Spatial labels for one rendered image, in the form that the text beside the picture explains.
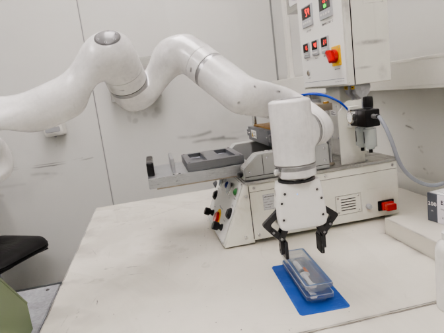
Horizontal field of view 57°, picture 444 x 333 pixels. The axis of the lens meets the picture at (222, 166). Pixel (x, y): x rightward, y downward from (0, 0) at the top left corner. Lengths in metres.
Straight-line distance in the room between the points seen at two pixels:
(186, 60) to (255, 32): 1.85
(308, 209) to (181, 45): 0.48
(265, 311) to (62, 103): 0.63
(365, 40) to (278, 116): 0.50
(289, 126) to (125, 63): 0.41
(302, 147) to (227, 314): 0.36
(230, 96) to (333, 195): 0.48
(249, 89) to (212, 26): 1.89
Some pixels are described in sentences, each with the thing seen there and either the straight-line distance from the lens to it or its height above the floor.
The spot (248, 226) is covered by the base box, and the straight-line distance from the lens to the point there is 1.14.
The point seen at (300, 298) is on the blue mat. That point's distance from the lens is 0.88.
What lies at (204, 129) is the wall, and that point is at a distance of 2.70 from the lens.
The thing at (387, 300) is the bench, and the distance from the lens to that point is 0.88.
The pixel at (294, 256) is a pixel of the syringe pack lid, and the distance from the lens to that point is 0.96.
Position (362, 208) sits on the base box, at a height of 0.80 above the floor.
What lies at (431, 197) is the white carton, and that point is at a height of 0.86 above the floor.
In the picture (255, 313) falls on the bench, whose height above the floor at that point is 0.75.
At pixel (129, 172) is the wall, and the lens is 2.71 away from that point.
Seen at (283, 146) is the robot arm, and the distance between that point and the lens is 0.80.
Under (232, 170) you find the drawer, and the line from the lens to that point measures 1.16.
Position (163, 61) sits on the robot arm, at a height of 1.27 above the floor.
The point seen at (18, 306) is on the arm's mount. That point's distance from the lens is 0.91.
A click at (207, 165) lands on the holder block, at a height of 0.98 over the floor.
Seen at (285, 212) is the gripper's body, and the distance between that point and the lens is 0.83.
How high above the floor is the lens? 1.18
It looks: 10 degrees down
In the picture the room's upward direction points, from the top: 7 degrees counter-clockwise
